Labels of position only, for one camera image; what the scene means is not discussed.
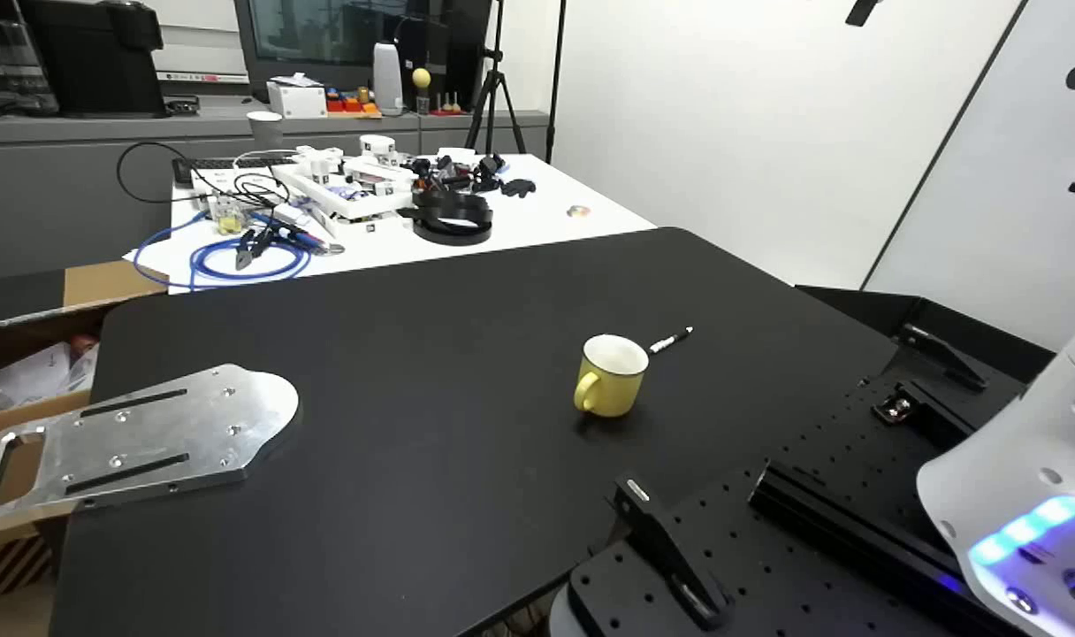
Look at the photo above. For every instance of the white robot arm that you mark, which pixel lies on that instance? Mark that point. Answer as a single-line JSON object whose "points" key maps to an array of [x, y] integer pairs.
{"points": [[1006, 505]]}

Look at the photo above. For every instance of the silver metal mounting plate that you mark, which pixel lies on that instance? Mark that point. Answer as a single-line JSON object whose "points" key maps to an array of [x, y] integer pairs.
{"points": [[173, 433]]}

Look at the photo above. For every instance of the yellow mug white inside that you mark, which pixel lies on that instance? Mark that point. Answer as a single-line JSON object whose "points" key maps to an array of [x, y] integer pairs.
{"points": [[608, 376]]}

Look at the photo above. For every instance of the black perforated breadboard base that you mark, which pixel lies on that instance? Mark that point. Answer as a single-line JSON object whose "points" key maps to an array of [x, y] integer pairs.
{"points": [[799, 496]]}

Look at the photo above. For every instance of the cardboard box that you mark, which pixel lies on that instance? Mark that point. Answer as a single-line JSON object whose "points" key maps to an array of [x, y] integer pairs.
{"points": [[48, 340]]}

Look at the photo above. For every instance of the black and white pen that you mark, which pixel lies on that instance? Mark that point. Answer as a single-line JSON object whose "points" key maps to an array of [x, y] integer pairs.
{"points": [[670, 340]]}

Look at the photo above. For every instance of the black round coiled object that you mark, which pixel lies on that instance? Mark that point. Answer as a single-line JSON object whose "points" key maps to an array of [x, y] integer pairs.
{"points": [[451, 216]]}

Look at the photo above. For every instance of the black clamp lever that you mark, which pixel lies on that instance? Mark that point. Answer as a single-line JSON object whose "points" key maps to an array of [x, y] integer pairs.
{"points": [[646, 527]]}

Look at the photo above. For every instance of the white workbench table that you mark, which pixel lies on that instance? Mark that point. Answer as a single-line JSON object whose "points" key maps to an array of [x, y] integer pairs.
{"points": [[195, 256]]}

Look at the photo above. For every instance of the black camera tripod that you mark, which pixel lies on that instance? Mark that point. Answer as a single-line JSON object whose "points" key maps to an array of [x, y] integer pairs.
{"points": [[494, 94]]}

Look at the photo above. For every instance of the white electronics tray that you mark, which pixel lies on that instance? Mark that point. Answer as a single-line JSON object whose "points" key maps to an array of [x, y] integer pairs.
{"points": [[343, 184]]}

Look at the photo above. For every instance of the white cylinder speaker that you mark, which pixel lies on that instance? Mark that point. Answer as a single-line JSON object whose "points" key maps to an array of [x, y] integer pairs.
{"points": [[385, 76]]}

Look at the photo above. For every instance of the white box on counter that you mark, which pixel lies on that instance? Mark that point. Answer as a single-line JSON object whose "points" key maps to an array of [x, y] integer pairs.
{"points": [[293, 95]]}

